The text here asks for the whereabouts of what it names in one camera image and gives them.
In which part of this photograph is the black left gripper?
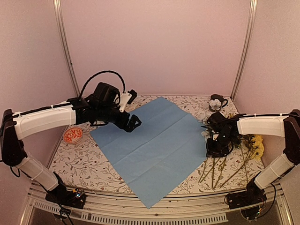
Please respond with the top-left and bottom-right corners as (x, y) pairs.
(97, 105), (142, 132)

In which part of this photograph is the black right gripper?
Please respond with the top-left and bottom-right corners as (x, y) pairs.
(206, 132), (234, 158)

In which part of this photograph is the white blue fake flower stem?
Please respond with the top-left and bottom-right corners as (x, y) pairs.
(201, 129), (211, 141)

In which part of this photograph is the yellow fake flower stem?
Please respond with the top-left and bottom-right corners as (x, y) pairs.
(221, 135), (265, 188)

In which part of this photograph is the blue wrapping paper sheet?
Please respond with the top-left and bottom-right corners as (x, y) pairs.
(90, 97), (206, 208)

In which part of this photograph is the pale blue fake flower stem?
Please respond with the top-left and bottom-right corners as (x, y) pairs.
(209, 99), (222, 112)

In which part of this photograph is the pink fake flower stem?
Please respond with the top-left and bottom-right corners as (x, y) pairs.
(214, 157), (227, 188)

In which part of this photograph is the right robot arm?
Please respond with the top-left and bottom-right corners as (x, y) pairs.
(205, 109), (300, 204)

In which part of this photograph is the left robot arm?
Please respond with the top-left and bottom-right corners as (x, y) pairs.
(0, 82), (141, 203)

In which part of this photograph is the dark grey metal mug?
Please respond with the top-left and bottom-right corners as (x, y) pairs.
(210, 94), (228, 109)

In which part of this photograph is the red patterned small dish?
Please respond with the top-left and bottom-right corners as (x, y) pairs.
(63, 127), (83, 144)

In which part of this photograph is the floral patterned tablecloth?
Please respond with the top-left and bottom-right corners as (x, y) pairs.
(50, 96), (264, 205)

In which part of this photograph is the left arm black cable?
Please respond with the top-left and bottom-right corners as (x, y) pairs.
(78, 70), (126, 98)

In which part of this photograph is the front aluminium rail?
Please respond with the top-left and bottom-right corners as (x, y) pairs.
(23, 182), (296, 225)

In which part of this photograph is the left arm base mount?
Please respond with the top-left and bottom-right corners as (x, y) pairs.
(45, 188), (87, 209)

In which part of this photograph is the left aluminium frame post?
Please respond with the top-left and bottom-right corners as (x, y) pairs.
(53, 0), (80, 97)

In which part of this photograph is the aluminium frame post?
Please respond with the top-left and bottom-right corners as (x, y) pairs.
(230, 0), (258, 102)
(53, 0), (80, 97)

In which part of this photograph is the right aluminium frame post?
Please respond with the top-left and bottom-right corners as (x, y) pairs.
(230, 0), (258, 102)

